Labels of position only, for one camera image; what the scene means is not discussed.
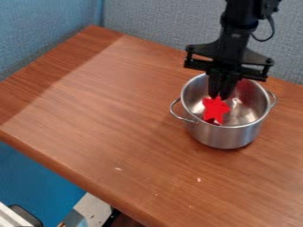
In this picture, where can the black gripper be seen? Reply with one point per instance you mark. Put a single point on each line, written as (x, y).
(229, 56)

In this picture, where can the red star-shaped block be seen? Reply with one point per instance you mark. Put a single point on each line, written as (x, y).
(215, 109)

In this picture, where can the stainless steel pot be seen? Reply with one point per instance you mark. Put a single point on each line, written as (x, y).
(250, 102)

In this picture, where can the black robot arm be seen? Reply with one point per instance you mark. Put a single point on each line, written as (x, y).
(250, 14)

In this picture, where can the white grey box under table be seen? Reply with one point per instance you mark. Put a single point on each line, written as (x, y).
(90, 213)

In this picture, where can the black white device corner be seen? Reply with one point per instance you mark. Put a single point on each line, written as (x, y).
(15, 216)

